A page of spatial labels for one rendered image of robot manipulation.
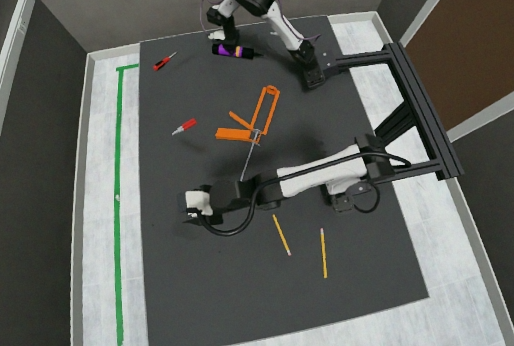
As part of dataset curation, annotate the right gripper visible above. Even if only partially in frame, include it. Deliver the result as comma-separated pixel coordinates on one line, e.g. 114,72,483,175
209,29,240,55

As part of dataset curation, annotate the red and black screwdriver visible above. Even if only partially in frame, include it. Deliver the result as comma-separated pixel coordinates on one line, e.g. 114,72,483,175
154,52,177,70

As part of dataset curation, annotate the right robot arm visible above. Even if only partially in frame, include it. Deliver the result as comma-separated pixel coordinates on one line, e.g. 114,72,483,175
206,0,324,86

